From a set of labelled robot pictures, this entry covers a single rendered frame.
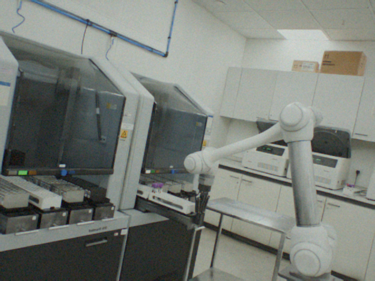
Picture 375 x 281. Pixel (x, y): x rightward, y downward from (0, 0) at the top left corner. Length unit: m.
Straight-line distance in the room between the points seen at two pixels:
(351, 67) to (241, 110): 1.42
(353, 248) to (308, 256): 2.56
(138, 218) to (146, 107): 0.66
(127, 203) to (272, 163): 2.45
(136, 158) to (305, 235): 1.06
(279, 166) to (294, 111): 2.71
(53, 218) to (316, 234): 1.17
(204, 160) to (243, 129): 3.41
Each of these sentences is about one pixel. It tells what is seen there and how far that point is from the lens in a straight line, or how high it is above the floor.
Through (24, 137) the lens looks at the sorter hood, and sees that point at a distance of 1.66.
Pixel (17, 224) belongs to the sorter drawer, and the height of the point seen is 0.77.
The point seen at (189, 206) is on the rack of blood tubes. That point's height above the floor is 0.86.
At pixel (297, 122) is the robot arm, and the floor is 1.42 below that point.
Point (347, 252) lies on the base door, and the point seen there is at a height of 0.32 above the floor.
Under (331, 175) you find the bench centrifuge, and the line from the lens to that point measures 4.11.
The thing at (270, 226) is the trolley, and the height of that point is 0.82.
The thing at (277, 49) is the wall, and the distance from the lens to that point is 5.20.
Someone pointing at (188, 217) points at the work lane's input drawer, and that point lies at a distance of 2.02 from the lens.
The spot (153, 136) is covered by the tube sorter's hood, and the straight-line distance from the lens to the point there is 2.19.
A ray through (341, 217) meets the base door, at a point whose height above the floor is 0.65.
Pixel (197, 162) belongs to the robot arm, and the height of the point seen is 1.14.
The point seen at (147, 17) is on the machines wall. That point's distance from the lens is 3.73.
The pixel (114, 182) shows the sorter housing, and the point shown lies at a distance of 2.06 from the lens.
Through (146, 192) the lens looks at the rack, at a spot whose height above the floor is 0.86.
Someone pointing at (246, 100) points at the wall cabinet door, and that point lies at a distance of 4.82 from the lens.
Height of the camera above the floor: 1.33
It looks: 3 degrees down
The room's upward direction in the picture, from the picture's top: 11 degrees clockwise
